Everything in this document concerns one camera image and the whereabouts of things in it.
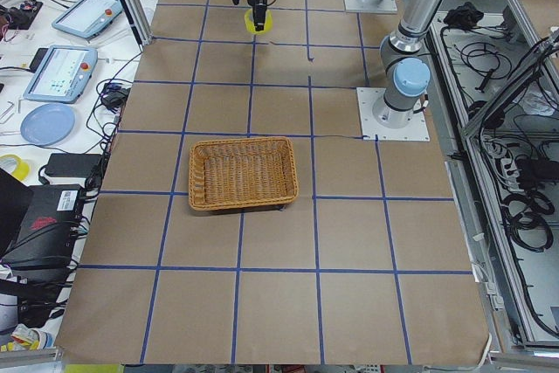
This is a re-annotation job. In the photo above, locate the brown wicker basket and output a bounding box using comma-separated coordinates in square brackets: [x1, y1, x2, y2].
[189, 136, 299, 211]

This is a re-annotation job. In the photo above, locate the blue plate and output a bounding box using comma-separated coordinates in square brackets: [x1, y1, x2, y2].
[20, 103, 75, 146]

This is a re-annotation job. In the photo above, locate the teach pendant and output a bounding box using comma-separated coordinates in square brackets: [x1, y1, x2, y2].
[23, 45, 98, 104]
[52, 0, 123, 40]

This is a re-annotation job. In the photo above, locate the lower teach pendant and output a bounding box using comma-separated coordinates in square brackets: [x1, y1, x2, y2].
[23, 45, 98, 104]

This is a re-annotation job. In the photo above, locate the upper teach pendant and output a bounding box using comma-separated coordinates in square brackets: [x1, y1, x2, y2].
[52, 0, 123, 40]

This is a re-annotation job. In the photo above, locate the black power brick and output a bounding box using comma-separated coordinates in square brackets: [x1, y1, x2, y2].
[44, 153, 101, 178]

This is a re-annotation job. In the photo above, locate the yellow tape roll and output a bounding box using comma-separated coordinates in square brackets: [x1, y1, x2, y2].
[0, 154, 30, 182]
[244, 10, 273, 35]

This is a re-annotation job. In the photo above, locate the black computer box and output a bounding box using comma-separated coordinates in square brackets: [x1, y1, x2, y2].
[1, 184, 85, 270]

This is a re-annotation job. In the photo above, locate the yellow tape roll on desk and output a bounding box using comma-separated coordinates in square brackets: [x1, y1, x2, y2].
[0, 154, 30, 182]

